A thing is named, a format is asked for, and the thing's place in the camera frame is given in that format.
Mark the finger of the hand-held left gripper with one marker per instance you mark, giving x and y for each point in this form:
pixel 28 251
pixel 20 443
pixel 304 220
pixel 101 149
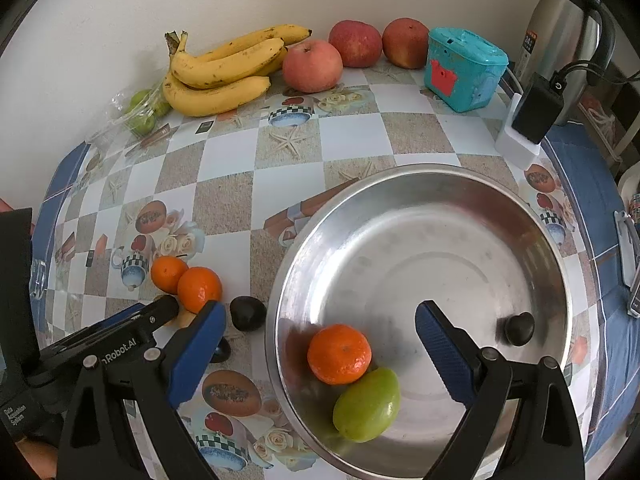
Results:
pixel 160 312

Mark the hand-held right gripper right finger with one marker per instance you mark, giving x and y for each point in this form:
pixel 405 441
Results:
pixel 445 355

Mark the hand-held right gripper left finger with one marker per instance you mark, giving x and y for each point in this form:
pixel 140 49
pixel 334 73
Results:
pixel 197 355

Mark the dark round fruit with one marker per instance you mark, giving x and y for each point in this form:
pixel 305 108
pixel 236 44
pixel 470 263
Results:
pixel 221 351
pixel 247 312
pixel 517 327

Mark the small orange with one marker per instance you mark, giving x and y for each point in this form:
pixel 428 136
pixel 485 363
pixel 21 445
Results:
pixel 199 289
pixel 165 272

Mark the round metal bowl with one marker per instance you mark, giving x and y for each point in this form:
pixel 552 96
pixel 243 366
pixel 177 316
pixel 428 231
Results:
pixel 430 260

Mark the large orange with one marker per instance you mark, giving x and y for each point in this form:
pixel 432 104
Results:
pixel 339 354

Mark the printed checkered tablecloth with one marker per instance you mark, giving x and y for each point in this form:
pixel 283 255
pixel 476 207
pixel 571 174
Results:
pixel 220 200

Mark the plastic bag of green fruit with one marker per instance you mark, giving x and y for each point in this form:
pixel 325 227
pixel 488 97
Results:
pixel 142 110

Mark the white socket block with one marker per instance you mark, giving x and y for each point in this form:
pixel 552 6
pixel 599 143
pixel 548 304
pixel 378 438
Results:
pixel 515 147

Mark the yellow banana bunch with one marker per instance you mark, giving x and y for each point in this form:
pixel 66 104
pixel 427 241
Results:
pixel 220 80

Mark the black power adapter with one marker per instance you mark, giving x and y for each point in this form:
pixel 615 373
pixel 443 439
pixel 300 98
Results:
pixel 537 107

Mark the teal plastic box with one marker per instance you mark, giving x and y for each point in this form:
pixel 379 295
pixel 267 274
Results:
pixel 465 70

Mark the pale red apple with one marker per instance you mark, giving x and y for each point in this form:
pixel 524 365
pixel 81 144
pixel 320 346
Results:
pixel 312 66

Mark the steel thermos jug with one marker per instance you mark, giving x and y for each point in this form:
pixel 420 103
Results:
pixel 560 20

